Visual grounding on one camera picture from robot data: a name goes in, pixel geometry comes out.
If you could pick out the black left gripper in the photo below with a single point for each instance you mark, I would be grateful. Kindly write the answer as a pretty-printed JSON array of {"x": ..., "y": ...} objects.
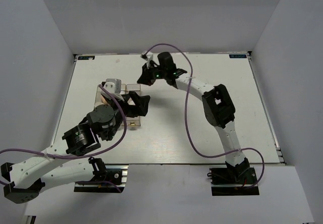
[{"x": 140, "y": 108}]

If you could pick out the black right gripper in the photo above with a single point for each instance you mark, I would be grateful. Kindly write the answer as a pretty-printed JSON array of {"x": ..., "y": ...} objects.
[{"x": 146, "y": 78}]

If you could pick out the beige gourd makeup sponge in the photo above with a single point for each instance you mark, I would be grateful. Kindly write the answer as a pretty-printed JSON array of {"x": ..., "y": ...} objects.
[{"x": 103, "y": 100}]

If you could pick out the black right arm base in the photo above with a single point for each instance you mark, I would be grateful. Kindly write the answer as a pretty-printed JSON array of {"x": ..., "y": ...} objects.
[{"x": 223, "y": 185}]

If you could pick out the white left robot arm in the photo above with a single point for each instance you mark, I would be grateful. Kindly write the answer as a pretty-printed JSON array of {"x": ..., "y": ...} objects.
[{"x": 75, "y": 158}]

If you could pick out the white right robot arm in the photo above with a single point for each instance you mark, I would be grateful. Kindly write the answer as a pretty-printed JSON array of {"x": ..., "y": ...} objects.
[{"x": 218, "y": 107}]

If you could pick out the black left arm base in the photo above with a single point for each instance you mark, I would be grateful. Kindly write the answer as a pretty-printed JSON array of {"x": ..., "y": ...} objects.
[{"x": 111, "y": 180}]

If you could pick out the clear organizer middle compartment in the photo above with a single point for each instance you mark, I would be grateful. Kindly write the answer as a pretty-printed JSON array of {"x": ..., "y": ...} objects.
[{"x": 122, "y": 87}]

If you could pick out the blue label sticker left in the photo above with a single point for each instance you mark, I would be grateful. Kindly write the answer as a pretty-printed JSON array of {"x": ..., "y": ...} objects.
[{"x": 91, "y": 57}]

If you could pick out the blue label sticker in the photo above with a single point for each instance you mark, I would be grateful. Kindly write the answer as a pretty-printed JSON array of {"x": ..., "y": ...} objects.
[
  {"x": 91, "y": 57},
  {"x": 237, "y": 56}
]

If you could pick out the blue label sticker right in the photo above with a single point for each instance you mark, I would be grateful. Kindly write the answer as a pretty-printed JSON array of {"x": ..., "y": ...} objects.
[{"x": 237, "y": 56}]

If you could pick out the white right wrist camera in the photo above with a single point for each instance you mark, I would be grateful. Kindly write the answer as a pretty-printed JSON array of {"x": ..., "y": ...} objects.
[{"x": 148, "y": 57}]

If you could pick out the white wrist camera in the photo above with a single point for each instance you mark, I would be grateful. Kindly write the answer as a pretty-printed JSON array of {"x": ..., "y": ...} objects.
[
  {"x": 148, "y": 57},
  {"x": 110, "y": 82}
]

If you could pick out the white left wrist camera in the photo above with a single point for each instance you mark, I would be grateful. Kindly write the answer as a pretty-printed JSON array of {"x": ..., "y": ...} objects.
[{"x": 110, "y": 82}]

